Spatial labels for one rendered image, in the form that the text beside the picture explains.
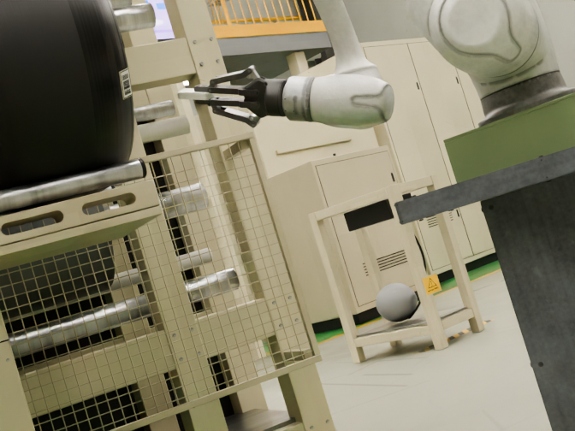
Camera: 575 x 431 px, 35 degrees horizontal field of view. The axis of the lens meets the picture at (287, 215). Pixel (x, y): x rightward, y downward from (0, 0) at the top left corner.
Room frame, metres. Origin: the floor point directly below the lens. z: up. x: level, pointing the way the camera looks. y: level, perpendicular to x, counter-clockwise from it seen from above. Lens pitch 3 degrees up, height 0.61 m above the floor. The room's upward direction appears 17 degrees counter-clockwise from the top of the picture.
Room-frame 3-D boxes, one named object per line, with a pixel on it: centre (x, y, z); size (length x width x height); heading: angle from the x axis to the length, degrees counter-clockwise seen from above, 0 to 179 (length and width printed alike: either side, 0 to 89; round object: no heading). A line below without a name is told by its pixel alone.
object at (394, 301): (4.58, -0.43, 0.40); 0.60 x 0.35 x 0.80; 43
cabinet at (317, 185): (7.13, -0.42, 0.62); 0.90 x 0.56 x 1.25; 133
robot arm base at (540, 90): (1.72, -0.49, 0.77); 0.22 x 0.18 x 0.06; 163
